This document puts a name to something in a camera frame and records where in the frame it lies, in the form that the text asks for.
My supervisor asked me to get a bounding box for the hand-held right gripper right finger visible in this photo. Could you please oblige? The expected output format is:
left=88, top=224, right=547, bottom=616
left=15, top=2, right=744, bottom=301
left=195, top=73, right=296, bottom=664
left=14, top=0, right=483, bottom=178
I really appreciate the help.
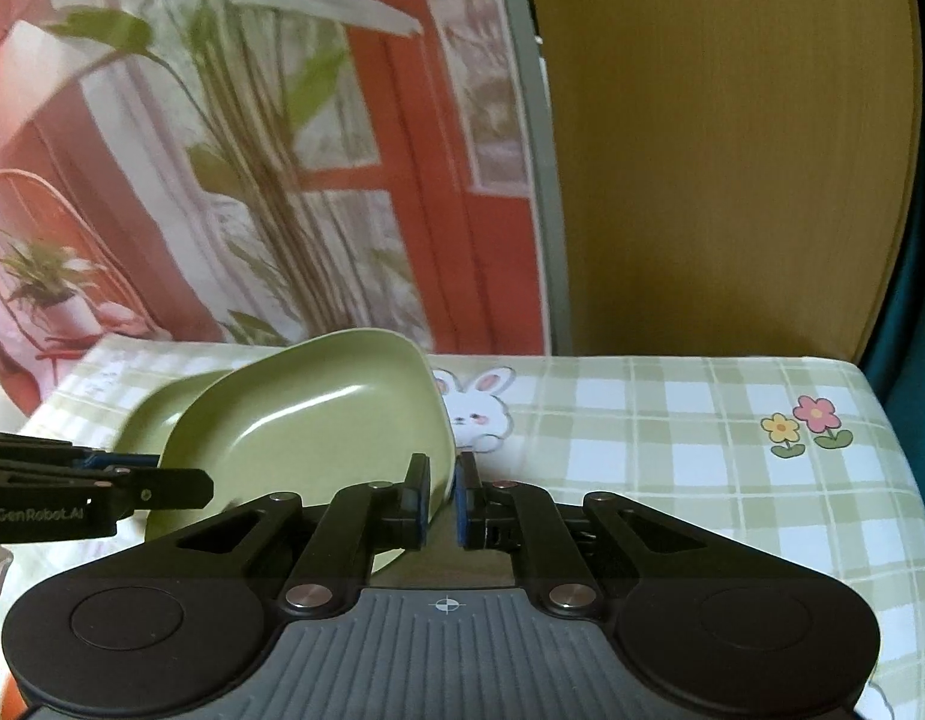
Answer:
left=454, top=452, right=741, bottom=620

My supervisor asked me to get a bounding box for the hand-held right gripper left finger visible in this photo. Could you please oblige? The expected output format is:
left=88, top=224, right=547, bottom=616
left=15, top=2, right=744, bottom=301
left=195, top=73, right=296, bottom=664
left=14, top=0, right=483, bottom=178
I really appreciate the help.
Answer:
left=173, top=452, right=434, bottom=620

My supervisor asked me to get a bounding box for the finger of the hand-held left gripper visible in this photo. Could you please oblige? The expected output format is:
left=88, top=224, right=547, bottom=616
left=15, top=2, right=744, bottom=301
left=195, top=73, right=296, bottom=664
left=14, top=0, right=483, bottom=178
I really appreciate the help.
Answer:
left=0, top=465, right=214, bottom=515
left=0, top=431, right=164, bottom=470

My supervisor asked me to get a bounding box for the green square plate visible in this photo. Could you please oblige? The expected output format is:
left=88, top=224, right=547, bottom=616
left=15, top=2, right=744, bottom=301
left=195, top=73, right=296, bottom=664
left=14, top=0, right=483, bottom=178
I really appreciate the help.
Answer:
left=118, top=371, right=235, bottom=466
left=143, top=330, right=458, bottom=578

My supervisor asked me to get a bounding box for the green checked tablecloth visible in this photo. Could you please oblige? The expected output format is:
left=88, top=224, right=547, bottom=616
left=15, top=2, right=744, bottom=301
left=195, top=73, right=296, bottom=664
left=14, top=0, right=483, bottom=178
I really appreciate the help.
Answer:
left=0, top=337, right=925, bottom=720

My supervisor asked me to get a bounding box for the printed backdrop cloth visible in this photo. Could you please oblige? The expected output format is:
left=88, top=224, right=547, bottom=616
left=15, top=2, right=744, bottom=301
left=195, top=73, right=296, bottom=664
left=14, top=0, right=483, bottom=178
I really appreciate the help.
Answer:
left=0, top=0, right=554, bottom=421

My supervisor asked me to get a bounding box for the wooden panel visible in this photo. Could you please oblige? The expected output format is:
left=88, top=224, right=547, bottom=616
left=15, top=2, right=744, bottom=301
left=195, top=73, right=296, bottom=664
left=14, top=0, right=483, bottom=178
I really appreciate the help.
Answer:
left=526, top=0, right=921, bottom=361

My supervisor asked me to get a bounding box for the teal curtain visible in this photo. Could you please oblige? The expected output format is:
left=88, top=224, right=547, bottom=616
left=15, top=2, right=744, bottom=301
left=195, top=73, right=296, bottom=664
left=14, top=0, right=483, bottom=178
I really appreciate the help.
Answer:
left=860, top=0, right=925, bottom=466

